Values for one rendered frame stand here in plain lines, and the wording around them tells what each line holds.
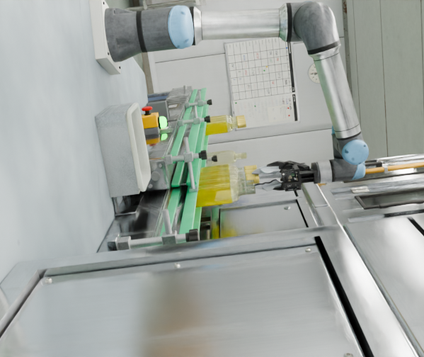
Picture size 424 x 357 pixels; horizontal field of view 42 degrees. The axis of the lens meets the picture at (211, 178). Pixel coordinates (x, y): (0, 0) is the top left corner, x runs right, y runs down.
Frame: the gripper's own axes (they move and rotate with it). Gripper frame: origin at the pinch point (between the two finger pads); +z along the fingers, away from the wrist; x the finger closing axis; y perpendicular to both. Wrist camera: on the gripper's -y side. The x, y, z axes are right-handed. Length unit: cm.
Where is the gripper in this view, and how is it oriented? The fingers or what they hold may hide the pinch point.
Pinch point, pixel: (256, 178)
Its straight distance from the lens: 188.2
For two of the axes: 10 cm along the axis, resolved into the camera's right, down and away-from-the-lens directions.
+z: -9.9, 1.3, 0.5
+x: 1.3, 9.5, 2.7
